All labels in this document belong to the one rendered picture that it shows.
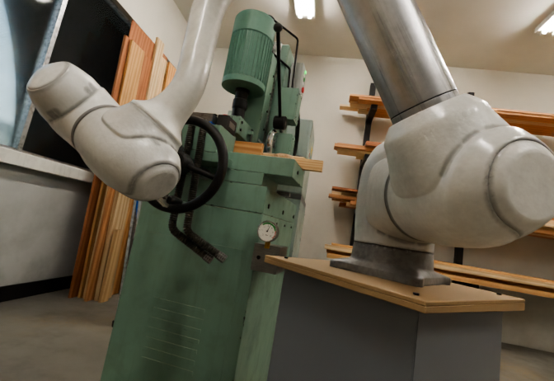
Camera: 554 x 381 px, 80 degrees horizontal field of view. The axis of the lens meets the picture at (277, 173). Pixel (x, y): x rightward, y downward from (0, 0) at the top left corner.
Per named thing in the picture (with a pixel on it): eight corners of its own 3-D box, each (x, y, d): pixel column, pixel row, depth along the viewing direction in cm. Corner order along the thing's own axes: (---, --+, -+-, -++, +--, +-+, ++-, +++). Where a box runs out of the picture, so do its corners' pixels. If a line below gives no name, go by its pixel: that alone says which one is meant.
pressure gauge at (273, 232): (254, 246, 96) (258, 218, 98) (257, 246, 100) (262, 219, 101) (274, 250, 95) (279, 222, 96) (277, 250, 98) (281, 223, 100)
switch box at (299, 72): (286, 92, 159) (292, 62, 161) (290, 101, 168) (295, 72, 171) (298, 92, 157) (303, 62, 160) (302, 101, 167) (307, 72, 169)
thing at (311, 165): (163, 152, 135) (165, 143, 135) (166, 153, 137) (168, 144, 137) (321, 171, 119) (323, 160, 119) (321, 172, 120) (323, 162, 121)
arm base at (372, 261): (457, 284, 69) (460, 257, 70) (418, 287, 53) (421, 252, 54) (377, 267, 82) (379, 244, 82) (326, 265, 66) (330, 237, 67)
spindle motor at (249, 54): (213, 79, 127) (229, 7, 132) (230, 98, 144) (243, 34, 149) (256, 81, 123) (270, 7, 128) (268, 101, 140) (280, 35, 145)
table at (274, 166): (112, 149, 110) (117, 132, 111) (162, 168, 140) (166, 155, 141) (287, 171, 95) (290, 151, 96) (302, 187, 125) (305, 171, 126)
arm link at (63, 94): (67, 139, 64) (100, 174, 59) (0, 79, 51) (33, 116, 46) (112, 105, 68) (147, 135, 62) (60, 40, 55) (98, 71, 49)
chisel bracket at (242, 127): (219, 134, 126) (223, 114, 127) (232, 145, 139) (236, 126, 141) (237, 137, 124) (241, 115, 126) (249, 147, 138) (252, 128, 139)
